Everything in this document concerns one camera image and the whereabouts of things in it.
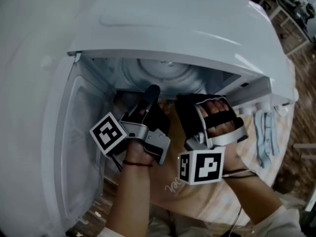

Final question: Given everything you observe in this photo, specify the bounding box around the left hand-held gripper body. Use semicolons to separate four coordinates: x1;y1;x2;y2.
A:
89;112;171;166

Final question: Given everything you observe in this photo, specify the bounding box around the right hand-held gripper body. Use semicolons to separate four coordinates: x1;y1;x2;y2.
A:
177;117;249;186

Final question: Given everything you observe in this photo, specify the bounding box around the clear glass turntable plate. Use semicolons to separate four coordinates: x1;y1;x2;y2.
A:
119;58;207;100

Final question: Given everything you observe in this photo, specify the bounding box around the person's left forearm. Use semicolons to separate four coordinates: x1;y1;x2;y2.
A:
105;141;155;232

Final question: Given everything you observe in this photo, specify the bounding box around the person's right forearm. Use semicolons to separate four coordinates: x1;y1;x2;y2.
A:
221;146;283;226

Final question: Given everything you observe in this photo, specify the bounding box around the person's right hand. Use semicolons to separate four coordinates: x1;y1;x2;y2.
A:
197;99;241;142

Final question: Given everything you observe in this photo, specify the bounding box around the dark brown bag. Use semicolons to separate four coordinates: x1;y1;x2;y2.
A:
273;170;306;199

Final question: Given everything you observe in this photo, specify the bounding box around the white microwave oven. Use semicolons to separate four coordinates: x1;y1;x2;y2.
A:
40;0;298;234

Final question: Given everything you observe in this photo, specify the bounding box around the person's white clothing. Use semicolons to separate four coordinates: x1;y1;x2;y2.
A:
97;203;306;237

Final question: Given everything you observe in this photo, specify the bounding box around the large white desk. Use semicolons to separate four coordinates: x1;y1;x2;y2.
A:
293;143;316;159

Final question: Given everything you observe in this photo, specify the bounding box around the dark-topped desk with white legs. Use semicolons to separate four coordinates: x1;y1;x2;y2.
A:
259;0;312;56

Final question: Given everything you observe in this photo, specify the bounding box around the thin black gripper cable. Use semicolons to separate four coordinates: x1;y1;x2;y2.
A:
111;153;123;173
221;169;259;237

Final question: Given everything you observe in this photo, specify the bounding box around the red string bracelet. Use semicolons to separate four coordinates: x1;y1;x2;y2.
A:
122;159;153;168

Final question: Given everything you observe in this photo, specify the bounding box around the light blue fabric strap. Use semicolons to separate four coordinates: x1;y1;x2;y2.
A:
253;109;265;169
270;111;281;156

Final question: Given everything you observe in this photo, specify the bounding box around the light blue numbered strap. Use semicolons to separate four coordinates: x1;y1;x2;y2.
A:
263;111;273;158

